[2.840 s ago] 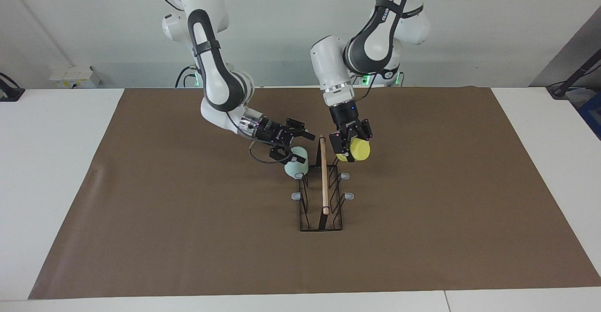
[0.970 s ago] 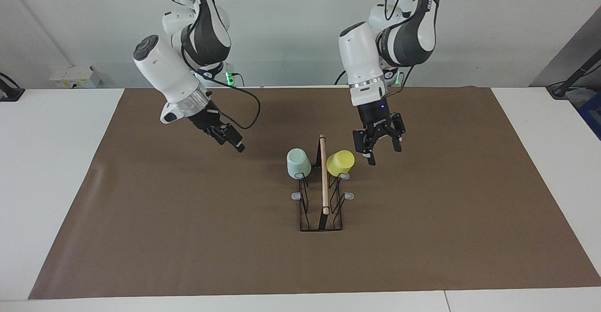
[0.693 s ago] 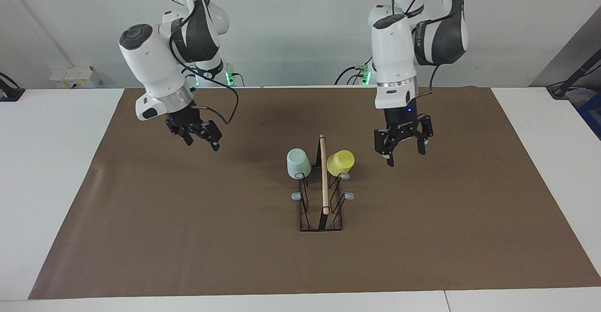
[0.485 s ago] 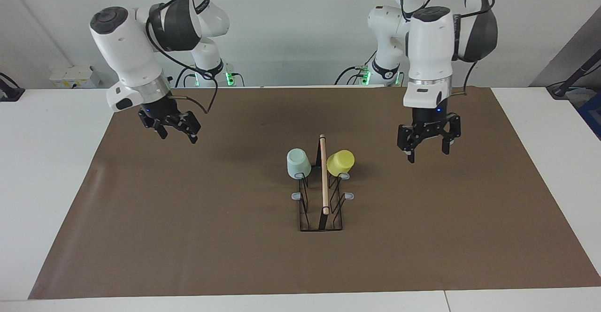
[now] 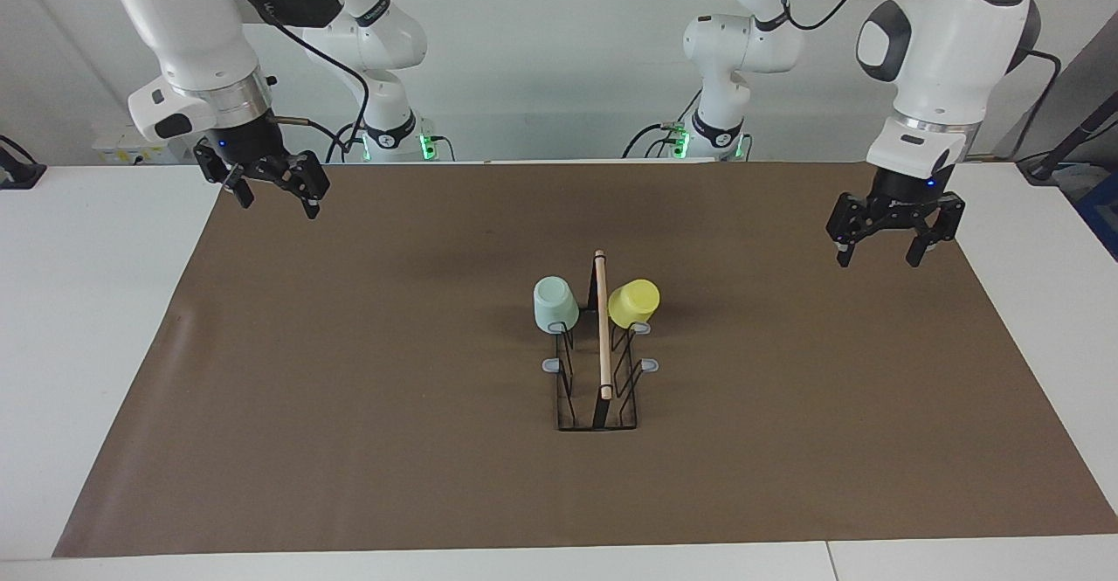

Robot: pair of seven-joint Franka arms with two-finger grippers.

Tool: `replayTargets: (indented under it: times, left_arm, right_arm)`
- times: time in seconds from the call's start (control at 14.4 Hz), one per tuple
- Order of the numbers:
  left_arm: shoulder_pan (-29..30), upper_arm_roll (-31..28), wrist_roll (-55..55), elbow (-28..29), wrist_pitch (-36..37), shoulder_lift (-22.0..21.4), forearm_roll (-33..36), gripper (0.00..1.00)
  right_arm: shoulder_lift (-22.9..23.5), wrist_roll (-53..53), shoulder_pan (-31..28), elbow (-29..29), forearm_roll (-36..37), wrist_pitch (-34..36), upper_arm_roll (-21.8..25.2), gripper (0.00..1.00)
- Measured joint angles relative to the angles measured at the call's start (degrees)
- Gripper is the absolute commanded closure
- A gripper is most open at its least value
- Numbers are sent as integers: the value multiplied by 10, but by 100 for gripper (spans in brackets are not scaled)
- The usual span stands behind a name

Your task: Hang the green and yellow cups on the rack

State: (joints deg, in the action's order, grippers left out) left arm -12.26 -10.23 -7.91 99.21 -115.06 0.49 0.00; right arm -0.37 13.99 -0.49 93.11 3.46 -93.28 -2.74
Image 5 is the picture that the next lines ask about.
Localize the pale green plastic cup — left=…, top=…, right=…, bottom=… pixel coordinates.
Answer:
left=534, top=277, right=579, bottom=334

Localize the brown table mat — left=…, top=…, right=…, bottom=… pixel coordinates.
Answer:
left=52, top=162, right=1118, bottom=558

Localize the black wire cup rack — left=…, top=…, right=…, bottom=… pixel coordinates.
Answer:
left=542, top=250, right=660, bottom=432

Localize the blue box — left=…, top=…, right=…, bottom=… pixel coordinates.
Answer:
left=1076, top=170, right=1118, bottom=259

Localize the black clamp mount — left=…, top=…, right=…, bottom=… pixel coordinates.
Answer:
left=0, top=135, right=46, bottom=190

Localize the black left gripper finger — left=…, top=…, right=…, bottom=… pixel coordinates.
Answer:
left=906, top=197, right=966, bottom=267
left=826, top=194, right=883, bottom=266

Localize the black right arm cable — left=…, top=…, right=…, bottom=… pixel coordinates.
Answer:
left=227, top=0, right=372, bottom=163

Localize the yellow plastic cup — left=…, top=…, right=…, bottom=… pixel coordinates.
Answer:
left=608, top=280, right=661, bottom=330

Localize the black base cable bundle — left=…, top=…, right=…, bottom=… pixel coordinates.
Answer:
left=622, top=83, right=704, bottom=159

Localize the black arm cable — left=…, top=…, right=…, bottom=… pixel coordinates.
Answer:
left=227, top=0, right=372, bottom=163
left=776, top=0, right=1063, bottom=161

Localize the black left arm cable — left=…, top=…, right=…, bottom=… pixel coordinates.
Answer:
left=776, top=0, right=1063, bottom=161

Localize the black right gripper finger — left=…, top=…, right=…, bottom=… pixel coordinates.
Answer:
left=262, top=153, right=331, bottom=219
left=194, top=142, right=254, bottom=209

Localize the white power strip box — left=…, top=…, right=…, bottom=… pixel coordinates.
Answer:
left=92, top=122, right=189, bottom=165

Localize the black stand pole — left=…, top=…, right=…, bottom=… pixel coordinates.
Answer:
left=1018, top=114, right=1118, bottom=184

